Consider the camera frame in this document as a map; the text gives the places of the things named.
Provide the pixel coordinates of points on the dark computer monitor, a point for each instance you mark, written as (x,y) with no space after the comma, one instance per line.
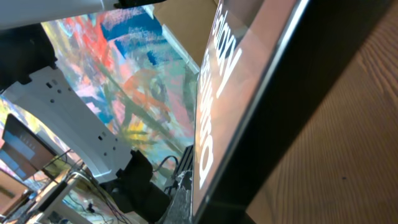
(23,152)

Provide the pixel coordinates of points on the brown cardboard box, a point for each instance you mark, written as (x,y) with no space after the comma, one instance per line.
(190,22)

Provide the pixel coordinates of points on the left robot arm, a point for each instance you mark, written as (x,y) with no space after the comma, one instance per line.
(31,79)

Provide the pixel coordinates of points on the white desk with cables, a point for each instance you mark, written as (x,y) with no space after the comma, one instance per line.
(73,195)

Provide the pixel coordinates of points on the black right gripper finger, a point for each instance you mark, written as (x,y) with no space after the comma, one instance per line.
(180,209)

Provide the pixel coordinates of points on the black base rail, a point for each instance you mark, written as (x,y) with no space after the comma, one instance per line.
(186,162)

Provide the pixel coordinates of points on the Galaxy S25 Ultra smartphone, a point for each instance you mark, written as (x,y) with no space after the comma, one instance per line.
(267,67)

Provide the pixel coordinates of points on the colourful abstract painting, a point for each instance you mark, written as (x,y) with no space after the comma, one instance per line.
(127,68)

